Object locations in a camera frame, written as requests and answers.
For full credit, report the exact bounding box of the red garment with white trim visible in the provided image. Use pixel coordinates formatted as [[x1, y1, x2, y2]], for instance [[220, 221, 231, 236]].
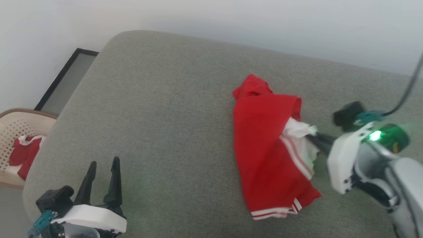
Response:
[[9, 135, 46, 180]]

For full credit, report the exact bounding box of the grey fabric sofa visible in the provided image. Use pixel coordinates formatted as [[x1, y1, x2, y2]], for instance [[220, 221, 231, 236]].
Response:
[[22, 30, 423, 238]]

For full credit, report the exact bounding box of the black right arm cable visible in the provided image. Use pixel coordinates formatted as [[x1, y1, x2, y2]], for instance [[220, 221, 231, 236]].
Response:
[[383, 53, 423, 117]]

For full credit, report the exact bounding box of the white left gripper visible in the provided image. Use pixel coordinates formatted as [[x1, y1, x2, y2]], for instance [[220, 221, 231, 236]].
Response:
[[43, 157, 128, 238]]

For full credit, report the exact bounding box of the beige perforated laundry basket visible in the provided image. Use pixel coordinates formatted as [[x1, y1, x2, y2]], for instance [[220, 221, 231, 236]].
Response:
[[0, 108, 58, 190]]

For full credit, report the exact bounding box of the teal left camera connector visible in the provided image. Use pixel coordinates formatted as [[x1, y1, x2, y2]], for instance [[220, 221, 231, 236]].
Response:
[[28, 210, 54, 238]]

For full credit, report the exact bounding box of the black framed grey panel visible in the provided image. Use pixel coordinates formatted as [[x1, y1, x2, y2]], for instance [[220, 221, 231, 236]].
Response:
[[34, 48, 99, 116]]

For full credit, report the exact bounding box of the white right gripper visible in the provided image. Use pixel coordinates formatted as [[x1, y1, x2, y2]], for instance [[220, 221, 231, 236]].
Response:
[[308, 122, 411, 195]]

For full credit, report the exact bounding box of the teal camera connector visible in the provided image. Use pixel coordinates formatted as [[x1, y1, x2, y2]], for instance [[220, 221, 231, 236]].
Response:
[[357, 111, 387, 124], [28, 210, 54, 238]]

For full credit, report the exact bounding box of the red white sports jersey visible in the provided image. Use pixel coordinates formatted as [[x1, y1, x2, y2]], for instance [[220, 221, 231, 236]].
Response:
[[232, 74, 322, 221]]

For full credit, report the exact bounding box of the teal right camera connector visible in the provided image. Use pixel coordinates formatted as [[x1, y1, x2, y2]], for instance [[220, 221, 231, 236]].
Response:
[[357, 111, 387, 124]]

